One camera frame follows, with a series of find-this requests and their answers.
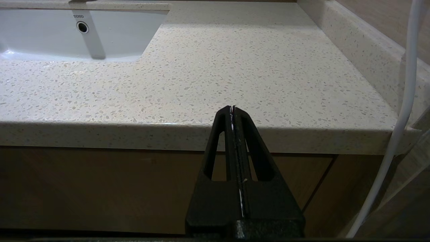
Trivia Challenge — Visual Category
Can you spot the white ceramic sink basin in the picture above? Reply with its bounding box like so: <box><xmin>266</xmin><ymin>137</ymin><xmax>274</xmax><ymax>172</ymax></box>
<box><xmin>0</xmin><ymin>7</ymin><xmax>169</xmax><ymax>62</ymax></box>

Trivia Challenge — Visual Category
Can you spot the white cable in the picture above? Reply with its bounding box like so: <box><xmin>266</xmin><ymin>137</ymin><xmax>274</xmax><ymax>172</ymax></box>
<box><xmin>346</xmin><ymin>0</ymin><xmax>430</xmax><ymax>238</ymax></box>

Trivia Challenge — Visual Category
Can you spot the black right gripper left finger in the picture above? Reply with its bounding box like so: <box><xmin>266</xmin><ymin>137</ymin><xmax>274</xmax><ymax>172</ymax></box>
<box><xmin>186</xmin><ymin>106</ymin><xmax>243</xmax><ymax>236</ymax></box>

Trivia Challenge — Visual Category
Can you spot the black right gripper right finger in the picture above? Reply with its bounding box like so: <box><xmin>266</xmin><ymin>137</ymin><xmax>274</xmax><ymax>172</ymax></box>
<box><xmin>232</xmin><ymin>105</ymin><xmax>306</xmax><ymax>236</ymax></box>

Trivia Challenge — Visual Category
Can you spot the wooden vanity cabinet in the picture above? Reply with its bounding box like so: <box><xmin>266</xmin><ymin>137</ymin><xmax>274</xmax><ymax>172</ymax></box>
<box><xmin>0</xmin><ymin>146</ymin><xmax>383</xmax><ymax>236</ymax></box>

